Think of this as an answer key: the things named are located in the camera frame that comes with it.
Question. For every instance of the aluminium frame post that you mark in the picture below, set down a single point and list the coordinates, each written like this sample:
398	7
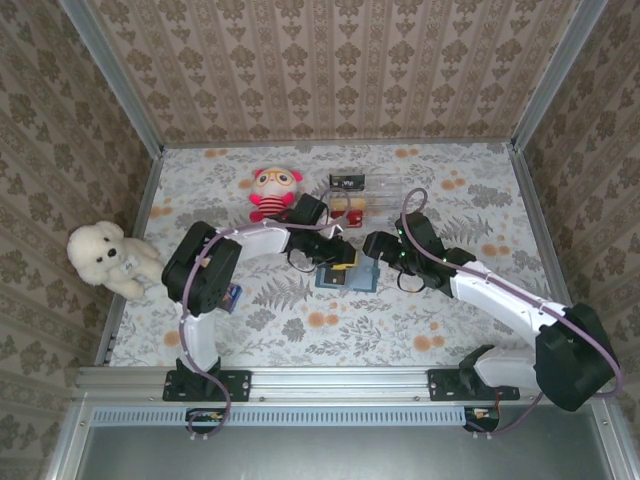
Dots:
557	75
115	85

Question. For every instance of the small blue card box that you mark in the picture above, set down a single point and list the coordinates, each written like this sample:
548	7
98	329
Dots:
234	298

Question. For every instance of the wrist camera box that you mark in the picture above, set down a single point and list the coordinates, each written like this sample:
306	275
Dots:
308	210
422	232

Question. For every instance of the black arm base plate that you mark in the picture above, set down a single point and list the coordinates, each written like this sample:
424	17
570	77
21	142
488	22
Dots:
235	385
442	385

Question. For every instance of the red VIP card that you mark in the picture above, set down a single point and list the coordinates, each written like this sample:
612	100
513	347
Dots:
356	218

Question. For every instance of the aluminium side rail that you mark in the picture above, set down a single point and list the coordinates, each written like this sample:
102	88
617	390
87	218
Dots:
131	250
550	225

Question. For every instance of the black card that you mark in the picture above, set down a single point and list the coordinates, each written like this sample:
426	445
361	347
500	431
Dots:
348	182

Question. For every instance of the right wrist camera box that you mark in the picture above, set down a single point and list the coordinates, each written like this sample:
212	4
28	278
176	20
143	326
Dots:
422	232

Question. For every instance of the grey metal panel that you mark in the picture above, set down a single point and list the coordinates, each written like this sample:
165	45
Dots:
325	455

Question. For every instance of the gold card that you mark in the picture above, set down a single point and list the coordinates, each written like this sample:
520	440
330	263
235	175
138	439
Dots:
357	204

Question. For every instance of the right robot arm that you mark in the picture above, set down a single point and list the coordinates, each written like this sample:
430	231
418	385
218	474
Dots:
500	295

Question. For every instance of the aluminium mounting rail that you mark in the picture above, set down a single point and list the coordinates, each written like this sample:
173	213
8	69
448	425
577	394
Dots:
340	385

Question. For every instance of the pink plush doll with glasses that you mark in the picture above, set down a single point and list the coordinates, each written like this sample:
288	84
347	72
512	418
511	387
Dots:
272	185

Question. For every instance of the white plush dog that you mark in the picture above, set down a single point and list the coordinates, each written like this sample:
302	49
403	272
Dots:
100	250

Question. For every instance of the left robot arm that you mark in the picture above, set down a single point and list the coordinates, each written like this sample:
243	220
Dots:
200	345

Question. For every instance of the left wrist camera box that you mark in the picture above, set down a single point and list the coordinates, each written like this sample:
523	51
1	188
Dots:
308	210

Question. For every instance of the clear acrylic tiered card stand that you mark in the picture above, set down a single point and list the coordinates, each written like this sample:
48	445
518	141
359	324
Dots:
385	192

